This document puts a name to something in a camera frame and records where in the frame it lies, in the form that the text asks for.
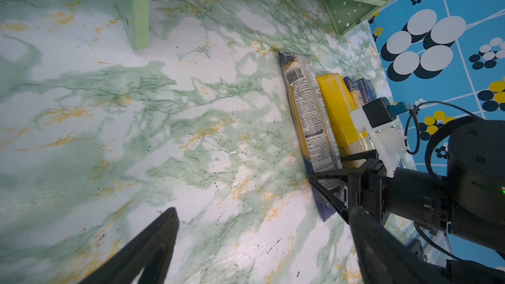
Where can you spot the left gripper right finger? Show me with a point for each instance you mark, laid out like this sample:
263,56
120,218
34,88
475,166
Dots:
384,259

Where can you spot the clear blue-label spaghetti package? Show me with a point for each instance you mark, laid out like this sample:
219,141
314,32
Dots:
318,144

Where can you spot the yellow spaghetti package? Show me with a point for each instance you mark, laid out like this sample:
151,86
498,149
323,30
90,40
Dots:
339,105

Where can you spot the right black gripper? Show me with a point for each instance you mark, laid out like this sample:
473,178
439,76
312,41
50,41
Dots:
413,195

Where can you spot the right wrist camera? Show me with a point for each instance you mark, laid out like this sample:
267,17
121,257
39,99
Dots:
379,119

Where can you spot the dark blue Barilla spaghetti package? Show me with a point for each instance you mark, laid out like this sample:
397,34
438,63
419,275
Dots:
367,90

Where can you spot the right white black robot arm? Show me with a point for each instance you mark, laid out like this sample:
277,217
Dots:
461,192

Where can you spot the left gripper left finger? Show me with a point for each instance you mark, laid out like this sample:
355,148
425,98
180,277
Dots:
147,257

